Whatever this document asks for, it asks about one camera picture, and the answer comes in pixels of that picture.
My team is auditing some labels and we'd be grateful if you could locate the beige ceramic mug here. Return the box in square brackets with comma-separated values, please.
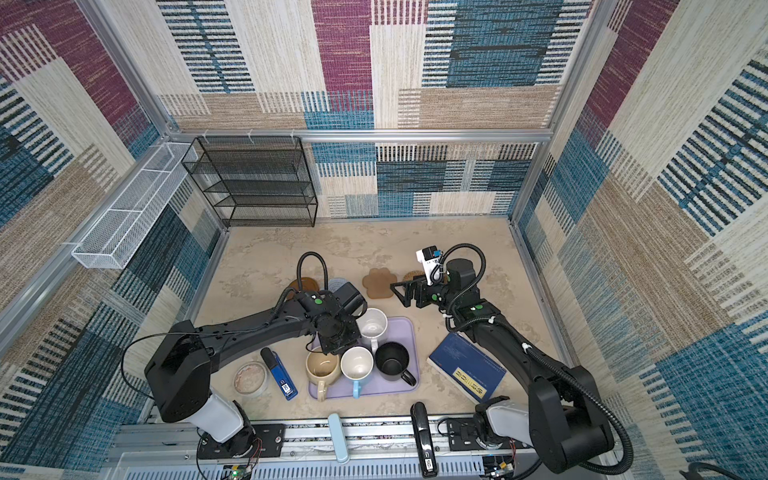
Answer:
[305, 350, 341, 402]

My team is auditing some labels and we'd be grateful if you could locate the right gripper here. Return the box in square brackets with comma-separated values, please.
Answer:
[390, 272, 458, 310]

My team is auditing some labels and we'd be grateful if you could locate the black mug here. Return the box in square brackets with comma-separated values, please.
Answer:
[374, 342, 417, 387]

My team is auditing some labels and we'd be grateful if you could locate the light blue handle bar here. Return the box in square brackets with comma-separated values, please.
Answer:
[328, 413, 350, 464]

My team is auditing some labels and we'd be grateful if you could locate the clear tape roll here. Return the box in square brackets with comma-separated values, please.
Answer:
[233, 362, 269, 397]

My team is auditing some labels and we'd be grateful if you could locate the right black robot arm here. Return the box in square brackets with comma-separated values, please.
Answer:
[390, 258, 635, 475]

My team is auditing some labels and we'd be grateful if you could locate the black wire shelf rack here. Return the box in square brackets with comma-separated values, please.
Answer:
[181, 136, 318, 228]

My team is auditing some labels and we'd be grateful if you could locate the brown round saucer coaster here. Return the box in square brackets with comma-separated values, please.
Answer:
[288, 277, 322, 295]

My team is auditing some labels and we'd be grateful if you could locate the brown flower cork coaster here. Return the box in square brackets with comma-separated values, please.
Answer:
[362, 268, 398, 300]

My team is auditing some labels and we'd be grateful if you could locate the blue grey knitted coaster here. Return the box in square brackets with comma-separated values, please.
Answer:
[328, 278, 347, 292]

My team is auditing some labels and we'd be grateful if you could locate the woven rattan round coaster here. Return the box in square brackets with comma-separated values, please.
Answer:
[403, 270, 426, 282]

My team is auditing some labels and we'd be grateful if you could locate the blue hardcover book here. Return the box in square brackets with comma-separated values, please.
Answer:
[427, 333, 507, 403]

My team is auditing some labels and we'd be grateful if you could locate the blue black stapler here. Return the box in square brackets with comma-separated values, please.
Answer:
[260, 347, 298, 401]

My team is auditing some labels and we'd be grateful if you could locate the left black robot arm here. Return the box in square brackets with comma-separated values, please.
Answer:
[144, 282, 367, 458]

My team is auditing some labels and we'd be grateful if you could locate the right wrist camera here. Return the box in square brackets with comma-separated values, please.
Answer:
[416, 246, 442, 285]

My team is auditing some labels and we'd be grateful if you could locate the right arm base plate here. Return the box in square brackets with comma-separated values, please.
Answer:
[436, 417, 529, 451]

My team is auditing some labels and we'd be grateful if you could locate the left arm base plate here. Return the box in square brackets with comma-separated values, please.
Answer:
[196, 424, 286, 460]

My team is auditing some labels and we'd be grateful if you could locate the black stapler on rail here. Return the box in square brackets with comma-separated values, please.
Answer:
[410, 402, 438, 478]

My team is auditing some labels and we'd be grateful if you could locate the white mug blue handle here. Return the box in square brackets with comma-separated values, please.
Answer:
[340, 346, 375, 399]

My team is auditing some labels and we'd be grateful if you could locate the white speckled mug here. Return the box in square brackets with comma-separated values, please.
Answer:
[357, 308, 389, 354]

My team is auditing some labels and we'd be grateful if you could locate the white wire mesh basket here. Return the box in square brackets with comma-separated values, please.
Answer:
[72, 142, 190, 270]

